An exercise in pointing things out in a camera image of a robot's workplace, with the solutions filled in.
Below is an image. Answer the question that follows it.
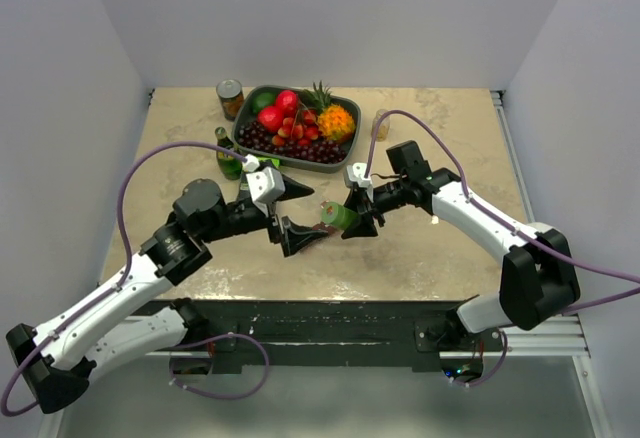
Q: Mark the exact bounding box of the green pill bottle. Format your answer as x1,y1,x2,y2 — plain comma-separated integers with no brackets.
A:
321,201,358,231

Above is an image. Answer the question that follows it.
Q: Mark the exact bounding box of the razor box black green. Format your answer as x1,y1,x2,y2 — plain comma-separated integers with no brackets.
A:
238,156,280,197

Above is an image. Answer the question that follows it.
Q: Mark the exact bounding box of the purple cable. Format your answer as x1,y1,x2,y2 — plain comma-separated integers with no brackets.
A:
364,109,640,389
0,140,274,416

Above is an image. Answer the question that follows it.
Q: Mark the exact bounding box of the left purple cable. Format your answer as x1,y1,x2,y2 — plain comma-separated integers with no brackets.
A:
0,140,274,416

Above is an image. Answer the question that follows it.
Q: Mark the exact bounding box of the tin can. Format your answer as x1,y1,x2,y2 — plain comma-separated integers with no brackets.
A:
216,79,244,121

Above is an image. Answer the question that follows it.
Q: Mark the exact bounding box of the red apple lower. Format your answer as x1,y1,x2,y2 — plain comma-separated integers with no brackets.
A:
257,105,285,134

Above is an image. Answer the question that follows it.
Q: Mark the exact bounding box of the red weekly pill organizer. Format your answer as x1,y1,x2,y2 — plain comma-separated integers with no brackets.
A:
311,201,338,237

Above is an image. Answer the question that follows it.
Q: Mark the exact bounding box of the clear glass jar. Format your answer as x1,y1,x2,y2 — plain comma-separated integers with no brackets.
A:
371,109,390,142

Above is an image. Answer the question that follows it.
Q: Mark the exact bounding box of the purple grape bunch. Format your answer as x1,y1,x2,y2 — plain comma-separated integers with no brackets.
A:
235,121,347,164

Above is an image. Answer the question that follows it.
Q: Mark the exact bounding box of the red apple upper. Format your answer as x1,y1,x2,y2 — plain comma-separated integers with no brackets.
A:
275,90,299,118

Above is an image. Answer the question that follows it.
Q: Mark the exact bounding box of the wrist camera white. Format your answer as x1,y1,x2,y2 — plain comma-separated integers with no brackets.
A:
243,154,281,207
343,162,373,189

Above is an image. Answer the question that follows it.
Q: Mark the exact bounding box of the aluminium rail frame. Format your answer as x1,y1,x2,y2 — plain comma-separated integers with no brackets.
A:
144,88,594,359

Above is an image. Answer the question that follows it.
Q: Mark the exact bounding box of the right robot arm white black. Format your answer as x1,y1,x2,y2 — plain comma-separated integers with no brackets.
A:
342,141,581,351

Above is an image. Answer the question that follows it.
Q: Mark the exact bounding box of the green lime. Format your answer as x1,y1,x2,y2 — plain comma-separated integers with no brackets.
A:
251,92,276,115

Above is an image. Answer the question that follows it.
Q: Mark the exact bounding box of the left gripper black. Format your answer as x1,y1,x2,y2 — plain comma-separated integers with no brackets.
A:
200,173,328,254

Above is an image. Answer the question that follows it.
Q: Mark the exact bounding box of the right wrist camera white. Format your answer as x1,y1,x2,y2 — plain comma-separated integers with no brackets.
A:
343,162,373,189

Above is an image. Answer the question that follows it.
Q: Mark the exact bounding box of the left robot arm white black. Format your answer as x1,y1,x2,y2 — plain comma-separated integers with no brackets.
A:
6,167,321,414

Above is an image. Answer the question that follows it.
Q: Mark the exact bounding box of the pineapple top green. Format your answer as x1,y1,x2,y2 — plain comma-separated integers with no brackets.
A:
301,81,332,115

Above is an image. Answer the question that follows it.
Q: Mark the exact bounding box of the green glass bottle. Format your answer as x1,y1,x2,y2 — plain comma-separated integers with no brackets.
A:
215,126,242,181

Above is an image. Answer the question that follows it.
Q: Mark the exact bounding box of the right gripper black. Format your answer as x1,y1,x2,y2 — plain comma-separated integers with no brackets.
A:
338,177,409,239

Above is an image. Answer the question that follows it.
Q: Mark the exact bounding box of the grey fruit tray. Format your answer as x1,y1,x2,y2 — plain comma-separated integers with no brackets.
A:
232,84,361,173

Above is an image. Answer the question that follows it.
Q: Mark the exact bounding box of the red apple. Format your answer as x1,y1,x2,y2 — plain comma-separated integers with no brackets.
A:
275,90,299,118
257,105,285,134

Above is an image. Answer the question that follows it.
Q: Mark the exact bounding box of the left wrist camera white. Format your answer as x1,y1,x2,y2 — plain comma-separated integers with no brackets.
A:
243,154,281,207

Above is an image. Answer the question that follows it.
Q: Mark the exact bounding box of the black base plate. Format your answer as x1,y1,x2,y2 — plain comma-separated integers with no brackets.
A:
87,299,556,375

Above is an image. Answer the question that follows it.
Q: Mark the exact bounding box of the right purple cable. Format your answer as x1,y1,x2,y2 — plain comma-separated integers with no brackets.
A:
364,109,640,389

